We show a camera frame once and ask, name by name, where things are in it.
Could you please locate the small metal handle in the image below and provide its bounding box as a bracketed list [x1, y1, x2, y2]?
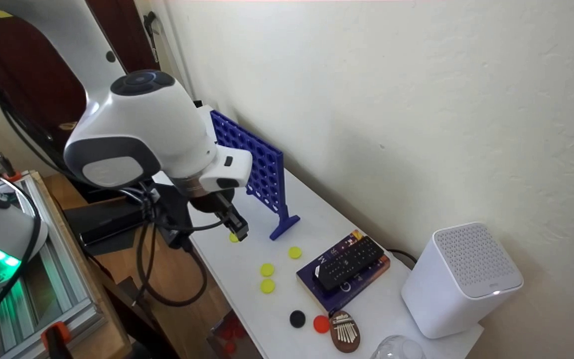
[0, 149, 19, 181]

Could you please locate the red object under table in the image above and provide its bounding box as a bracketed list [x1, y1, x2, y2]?
[209, 309, 262, 359]

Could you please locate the orange round chip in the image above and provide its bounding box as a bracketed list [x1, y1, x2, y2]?
[310, 313, 332, 335]

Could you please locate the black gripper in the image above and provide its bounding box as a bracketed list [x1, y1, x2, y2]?
[189, 179, 250, 243]

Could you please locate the black remote control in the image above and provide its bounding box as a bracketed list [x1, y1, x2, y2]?
[314, 237, 384, 293]

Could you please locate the orange clamp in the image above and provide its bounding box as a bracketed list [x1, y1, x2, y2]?
[37, 319, 75, 355]

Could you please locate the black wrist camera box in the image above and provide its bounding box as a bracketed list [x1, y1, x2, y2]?
[149, 185, 193, 251]

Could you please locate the white perforated speaker box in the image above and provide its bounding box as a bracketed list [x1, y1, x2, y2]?
[400, 221, 525, 341]

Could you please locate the purple wooden game box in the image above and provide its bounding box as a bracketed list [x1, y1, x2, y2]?
[294, 227, 392, 315]

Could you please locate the black looping robot cable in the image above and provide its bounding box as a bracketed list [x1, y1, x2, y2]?
[133, 187, 211, 309]

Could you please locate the black cable bundle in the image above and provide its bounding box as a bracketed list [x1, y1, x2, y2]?
[0, 38, 69, 175]

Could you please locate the black speaker power cable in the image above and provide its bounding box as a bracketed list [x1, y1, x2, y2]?
[384, 245, 422, 269]

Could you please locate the black cable over machine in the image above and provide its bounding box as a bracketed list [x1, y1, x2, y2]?
[0, 177, 43, 347]

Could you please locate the black low shelf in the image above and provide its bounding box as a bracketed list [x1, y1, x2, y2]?
[63, 197, 189, 257]

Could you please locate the clear glass dome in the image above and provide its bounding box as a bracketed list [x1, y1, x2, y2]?
[368, 333, 426, 359]

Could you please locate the blue gameboard with holes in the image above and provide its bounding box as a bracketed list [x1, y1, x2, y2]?
[207, 107, 302, 243]

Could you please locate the aluminium frame rail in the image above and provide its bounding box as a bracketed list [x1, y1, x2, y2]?
[0, 167, 103, 359]

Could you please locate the dark brown cabinet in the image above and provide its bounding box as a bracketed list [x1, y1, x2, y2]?
[0, 0, 163, 195]

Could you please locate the brown oval object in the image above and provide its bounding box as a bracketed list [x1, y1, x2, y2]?
[328, 309, 362, 355]

